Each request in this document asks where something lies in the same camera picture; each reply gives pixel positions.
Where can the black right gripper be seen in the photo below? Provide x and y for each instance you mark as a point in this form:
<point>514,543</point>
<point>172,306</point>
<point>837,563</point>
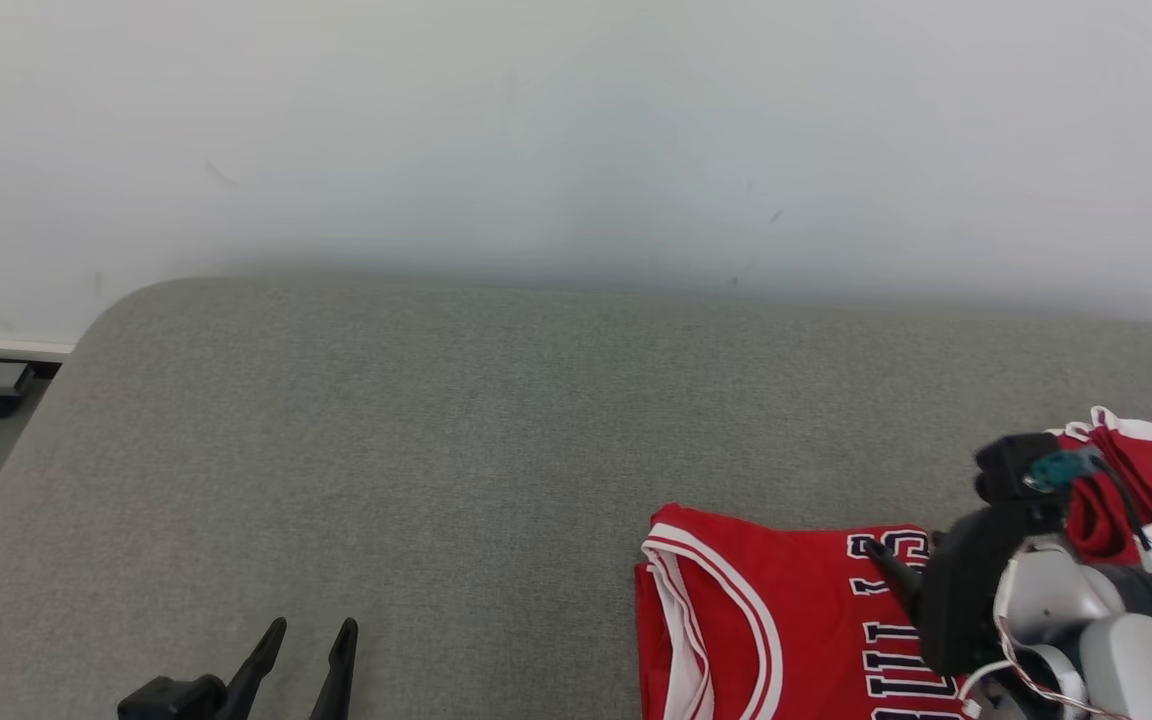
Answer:
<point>961,600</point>

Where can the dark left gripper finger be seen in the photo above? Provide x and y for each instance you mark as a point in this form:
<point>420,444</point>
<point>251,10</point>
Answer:
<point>338,675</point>
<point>258,670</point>

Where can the red jersey with white sleeves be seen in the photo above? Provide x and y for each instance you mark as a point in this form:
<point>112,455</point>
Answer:
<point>796,620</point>

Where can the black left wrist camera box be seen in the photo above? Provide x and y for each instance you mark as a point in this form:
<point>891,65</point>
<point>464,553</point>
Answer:
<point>171,700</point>

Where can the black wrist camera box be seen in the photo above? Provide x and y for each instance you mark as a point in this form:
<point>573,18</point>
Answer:
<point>1006,470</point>
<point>171,700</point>

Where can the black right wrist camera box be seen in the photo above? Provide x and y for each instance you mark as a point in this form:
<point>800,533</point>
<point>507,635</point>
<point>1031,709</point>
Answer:
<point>1006,470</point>

